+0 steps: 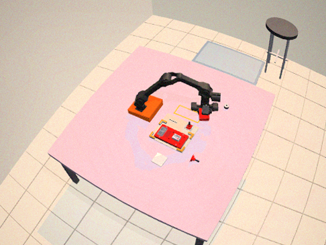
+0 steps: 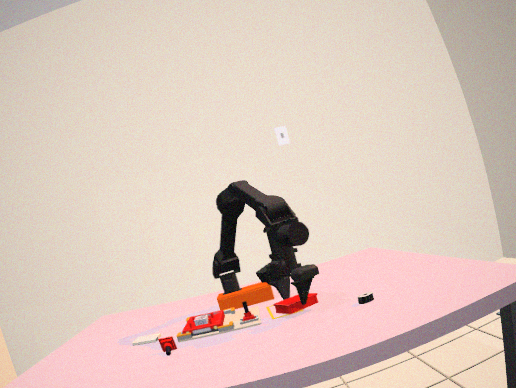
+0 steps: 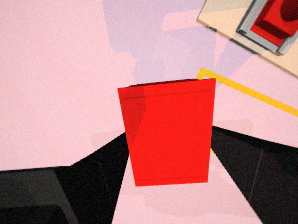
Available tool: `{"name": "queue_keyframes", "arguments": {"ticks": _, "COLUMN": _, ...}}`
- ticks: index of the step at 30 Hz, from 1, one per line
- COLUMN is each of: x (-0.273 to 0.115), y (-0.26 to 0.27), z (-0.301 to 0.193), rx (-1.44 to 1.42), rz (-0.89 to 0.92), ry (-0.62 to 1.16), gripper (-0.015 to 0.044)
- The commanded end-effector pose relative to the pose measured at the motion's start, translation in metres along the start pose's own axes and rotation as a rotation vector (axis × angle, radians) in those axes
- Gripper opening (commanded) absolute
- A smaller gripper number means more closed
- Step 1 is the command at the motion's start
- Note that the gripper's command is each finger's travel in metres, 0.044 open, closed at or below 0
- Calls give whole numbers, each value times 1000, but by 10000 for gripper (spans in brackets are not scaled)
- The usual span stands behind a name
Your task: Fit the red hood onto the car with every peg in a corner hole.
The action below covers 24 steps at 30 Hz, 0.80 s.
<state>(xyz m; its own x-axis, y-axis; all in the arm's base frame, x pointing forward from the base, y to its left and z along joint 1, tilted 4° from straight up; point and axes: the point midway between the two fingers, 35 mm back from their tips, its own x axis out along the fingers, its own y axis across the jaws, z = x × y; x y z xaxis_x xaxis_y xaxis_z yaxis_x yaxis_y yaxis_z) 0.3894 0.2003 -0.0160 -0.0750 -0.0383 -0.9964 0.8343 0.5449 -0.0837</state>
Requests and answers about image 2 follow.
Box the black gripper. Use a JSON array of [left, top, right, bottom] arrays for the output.
[[268, 246, 320, 305]]

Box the black toy wheel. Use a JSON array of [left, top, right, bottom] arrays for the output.
[[358, 292, 374, 304]]

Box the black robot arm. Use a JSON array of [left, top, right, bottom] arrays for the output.
[[212, 180, 309, 295]]

